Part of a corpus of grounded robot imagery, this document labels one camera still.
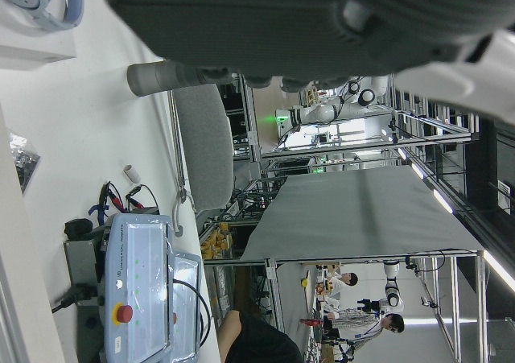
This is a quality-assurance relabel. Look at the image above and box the black power plug cable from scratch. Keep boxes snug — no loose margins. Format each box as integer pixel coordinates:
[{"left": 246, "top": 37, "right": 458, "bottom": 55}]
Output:
[{"left": 50, "top": 282, "right": 101, "bottom": 315}]

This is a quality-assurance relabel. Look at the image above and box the grey metal box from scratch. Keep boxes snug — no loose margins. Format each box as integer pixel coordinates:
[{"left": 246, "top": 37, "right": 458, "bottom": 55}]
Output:
[{"left": 63, "top": 237, "right": 110, "bottom": 308}]

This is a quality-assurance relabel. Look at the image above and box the person in white shirt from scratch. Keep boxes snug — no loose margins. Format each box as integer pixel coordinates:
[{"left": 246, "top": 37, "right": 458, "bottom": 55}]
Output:
[{"left": 321, "top": 271, "right": 360, "bottom": 312}]

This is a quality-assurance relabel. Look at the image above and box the black pendant cable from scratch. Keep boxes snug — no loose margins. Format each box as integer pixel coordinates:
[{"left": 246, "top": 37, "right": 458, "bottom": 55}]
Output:
[{"left": 172, "top": 278, "right": 212, "bottom": 346}]

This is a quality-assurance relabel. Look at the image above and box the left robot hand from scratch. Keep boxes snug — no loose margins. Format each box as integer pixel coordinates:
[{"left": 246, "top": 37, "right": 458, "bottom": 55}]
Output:
[{"left": 102, "top": 0, "right": 515, "bottom": 123}]

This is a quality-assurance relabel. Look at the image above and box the bag of black screws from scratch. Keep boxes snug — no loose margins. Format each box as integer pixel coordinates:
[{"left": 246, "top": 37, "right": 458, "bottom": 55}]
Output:
[{"left": 6, "top": 132, "right": 41, "bottom": 195}]

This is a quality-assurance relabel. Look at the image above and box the white vent grille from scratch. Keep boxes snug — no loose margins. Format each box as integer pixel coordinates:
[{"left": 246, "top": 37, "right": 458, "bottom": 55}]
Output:
[{"left": 496, "top": 179, "right": 511, "bottom": 215}]

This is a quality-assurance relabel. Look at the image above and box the chrome rod with grey grip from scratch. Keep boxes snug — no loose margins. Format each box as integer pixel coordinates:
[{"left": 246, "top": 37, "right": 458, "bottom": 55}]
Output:
[{"left": 126, "top": 60, "right": 202, "bottom": 235}]

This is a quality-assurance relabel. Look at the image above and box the white robot with black gripper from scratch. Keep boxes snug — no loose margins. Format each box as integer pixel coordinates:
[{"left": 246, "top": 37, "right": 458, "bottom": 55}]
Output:
[{"left": 356, "top": 260, "right": 406, "bottom": 315}]

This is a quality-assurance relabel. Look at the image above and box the grey fabric canopy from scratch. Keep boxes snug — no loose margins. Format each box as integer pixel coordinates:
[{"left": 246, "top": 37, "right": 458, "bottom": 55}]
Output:
[{"left": 241, "top": 165, "right": 484, "bottom": 264}]

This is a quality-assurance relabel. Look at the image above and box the ceiling light strip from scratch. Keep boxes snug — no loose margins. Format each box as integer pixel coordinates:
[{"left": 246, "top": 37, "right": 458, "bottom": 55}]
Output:
[{"left": 432, "top": 188, "right": 454, "bottom": 215}]

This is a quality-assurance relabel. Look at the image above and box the black adapter block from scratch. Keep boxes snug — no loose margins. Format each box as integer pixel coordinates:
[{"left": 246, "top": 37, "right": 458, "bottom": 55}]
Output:
[{"left": 63, "top": 217, "right": 93, "bottom": 241}]

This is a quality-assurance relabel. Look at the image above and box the red black clip lead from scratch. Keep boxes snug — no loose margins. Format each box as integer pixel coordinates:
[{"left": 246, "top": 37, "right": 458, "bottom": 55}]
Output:
[
  {"left": 124, "top": 184, "right": 160, "bottom": 215},
  {"left": 88, "top": 180, "right": 124, "bottom": 219}
]

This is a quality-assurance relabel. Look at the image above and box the small white cylinder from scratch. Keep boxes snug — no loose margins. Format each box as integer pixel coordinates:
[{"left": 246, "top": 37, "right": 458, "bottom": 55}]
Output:
[{"left": 122, "top": 164, "right": 141, "bottom": 184}]

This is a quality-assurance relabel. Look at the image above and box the grey teach pendant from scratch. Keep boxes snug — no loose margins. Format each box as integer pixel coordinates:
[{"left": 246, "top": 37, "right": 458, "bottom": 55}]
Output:
[{"left": 98, "top": 212, "right": 176, "bottom": 363}]

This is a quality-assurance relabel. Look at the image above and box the person in striped shirt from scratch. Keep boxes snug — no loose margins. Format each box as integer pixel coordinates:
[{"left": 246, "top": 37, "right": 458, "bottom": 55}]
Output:
[{"left": 321, "top": 308, "right": 406, "bottom": 346}]

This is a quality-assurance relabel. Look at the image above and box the large aluminium scaffold frame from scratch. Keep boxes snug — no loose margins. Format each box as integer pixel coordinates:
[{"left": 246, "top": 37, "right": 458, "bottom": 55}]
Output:
[{"left": 168, "top": 72, "right": 498, "bottom": 363}]

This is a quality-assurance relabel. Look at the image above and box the person in black shirt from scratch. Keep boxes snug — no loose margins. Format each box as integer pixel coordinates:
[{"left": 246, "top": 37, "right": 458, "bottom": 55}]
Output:
[{"left": 219, "top": 309, "right": 303, "bottom": 363}]

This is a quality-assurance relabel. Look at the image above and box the grey fabric chair back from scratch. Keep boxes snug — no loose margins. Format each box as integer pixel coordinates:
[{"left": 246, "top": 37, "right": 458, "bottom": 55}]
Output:
[{"left": 175, "top": 84, "right": 235, "bottom": 213}]

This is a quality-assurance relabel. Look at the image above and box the yellow blocks pile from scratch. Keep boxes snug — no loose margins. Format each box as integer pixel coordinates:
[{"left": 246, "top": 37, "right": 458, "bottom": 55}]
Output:
[{"left": 200, "top": 222, "right": 234, "bottom": 259}]

